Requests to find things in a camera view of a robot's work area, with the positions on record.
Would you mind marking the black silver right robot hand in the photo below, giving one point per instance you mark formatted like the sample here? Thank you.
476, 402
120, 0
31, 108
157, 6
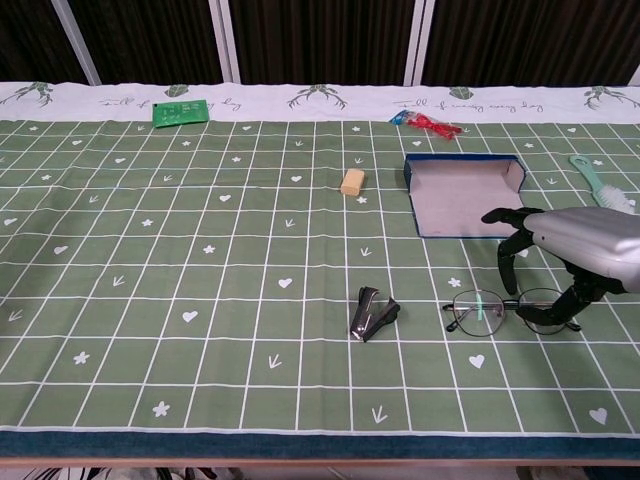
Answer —
590, 240

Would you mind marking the mint green brush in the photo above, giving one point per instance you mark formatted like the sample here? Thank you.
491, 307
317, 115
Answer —
607, 192

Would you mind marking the wire-frame eyeglasses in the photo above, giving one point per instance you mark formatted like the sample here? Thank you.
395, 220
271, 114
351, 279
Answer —
475, 315

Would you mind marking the tan rectangular eraser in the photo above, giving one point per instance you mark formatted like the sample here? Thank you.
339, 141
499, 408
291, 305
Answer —
351, 182

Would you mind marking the white partition post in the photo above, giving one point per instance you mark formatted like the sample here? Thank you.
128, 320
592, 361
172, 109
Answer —
225, 40
75, 45
635, 75
416, 40

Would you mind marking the small metal clip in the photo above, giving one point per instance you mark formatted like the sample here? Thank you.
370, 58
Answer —
370, 315

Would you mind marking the dark blue under cloth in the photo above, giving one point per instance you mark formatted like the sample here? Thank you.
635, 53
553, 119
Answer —
300, 445

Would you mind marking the green card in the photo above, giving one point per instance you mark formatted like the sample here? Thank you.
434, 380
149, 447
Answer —
180, 113

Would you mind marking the green grid tablecloth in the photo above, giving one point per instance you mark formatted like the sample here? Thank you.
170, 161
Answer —
200, 250

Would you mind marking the blue floral glasses case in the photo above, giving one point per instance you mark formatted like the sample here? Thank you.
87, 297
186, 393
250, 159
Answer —
450, 200

